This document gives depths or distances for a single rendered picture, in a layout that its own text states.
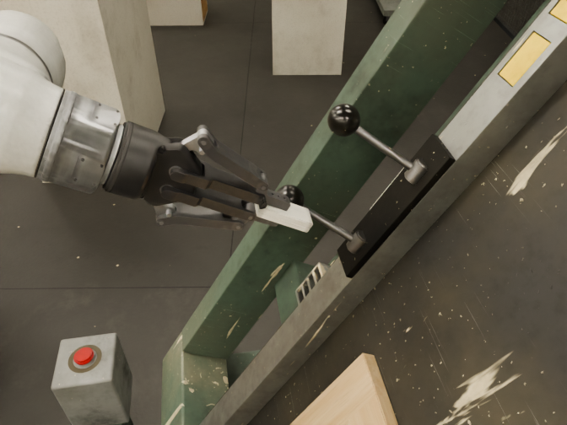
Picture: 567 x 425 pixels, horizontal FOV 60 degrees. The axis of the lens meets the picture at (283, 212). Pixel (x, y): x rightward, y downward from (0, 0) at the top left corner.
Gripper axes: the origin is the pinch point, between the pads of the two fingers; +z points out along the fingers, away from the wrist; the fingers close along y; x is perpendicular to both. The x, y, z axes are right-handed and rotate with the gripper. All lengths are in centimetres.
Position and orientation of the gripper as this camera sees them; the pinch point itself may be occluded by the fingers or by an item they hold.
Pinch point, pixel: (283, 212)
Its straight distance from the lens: 58.4
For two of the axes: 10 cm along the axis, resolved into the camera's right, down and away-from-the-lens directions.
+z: 8.5, 2.9, 4.3
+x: -1.6, -6.4, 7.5
